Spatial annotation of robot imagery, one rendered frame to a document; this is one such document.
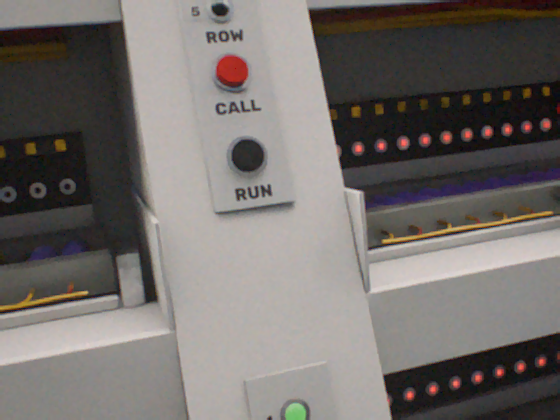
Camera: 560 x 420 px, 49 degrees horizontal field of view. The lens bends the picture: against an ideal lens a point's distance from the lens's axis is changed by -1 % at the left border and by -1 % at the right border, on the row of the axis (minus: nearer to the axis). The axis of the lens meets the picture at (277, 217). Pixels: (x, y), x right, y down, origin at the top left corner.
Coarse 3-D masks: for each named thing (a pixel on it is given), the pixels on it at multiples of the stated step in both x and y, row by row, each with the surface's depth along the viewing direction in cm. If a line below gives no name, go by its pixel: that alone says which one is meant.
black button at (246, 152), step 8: (240, 144) 29; (248, 144) 29; (256, 144) 29; (232, 152) 29; (240, 152) 29; (248, 152) 29; (256, 152) 29; (232, 160) 29; (240, 160) 29; (248, 160) 29; (256, 160) 29; (240, 168) 29; (248, 168) 29; (256, 168) 29
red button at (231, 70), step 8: (224, 56) 30; (232, 56) 30; (224, 64) 30; (232, 64) 30; (240, 64) 30; (216, 72) 30; (224, 72) 30; (232, 72) 30; (240, 72) 30; (224, 80) 30; (232, 80) 30; (240, 80) 30
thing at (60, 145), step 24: (0, 144) 42; (24, 144) 43; (48, 144) 43; (72, 144) 44; (0, 168) 43; (24, 168) 43; (48, 168) 44; (72, 168) 44; (24, 192) 43; (48, 192) 44; (0, 216) 43
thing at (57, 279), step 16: (64, 256) 35; (80, 256) 34; (96, 256) 34; (0, 272) 32; (16, 272) 33; (32, 272) 33; (48, 272) 33; (64, 272) 33; (80, 272) 34; (96, 272) 34; (112, 272) 34; (0, 288) 33; (16, 288) 33; (32, 288) 33; (48, 288) 33; (64, 288) 34; (80, 288) 34; (96, 288) 34; (112, 288) 34; (0, 304) 33; (16, 304) 31; (32, 304) 31
